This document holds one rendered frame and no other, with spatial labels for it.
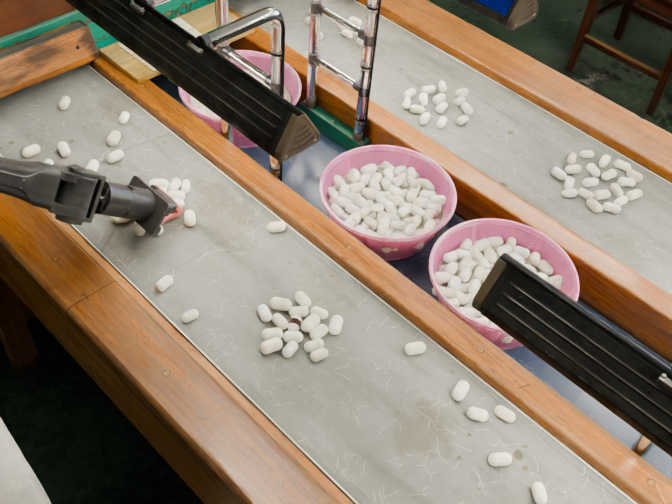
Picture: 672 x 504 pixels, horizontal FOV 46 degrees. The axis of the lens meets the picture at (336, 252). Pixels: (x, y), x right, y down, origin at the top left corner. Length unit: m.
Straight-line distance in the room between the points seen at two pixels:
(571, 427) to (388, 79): 0.94
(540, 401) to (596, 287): 0.32
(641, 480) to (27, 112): 1.35
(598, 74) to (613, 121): 1.62
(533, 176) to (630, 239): 0.23
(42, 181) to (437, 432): 0.71
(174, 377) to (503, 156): 0.85
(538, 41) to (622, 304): 2.20
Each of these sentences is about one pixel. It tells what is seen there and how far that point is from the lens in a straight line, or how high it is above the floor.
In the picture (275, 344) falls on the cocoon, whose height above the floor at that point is 0.76.
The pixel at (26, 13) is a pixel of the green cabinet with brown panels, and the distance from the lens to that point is 1.78.
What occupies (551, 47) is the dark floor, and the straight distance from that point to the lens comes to 3.54.
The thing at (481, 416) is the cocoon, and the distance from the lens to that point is 1.24.
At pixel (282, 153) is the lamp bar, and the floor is 1.06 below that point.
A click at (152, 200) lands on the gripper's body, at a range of 1.39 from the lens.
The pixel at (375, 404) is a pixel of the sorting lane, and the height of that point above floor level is 0.74.
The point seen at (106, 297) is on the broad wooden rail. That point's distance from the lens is 1.35.
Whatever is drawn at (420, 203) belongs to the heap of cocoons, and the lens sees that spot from 1.54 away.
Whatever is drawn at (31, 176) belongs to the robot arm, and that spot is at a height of 0.98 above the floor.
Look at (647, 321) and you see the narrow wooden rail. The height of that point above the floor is 0.73.
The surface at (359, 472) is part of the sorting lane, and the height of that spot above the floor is 0.74.
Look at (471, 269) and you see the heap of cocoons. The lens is 1.46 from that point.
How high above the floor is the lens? 1.79
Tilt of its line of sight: 47 degrees down
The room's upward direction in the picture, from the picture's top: 6 degrees clockwise
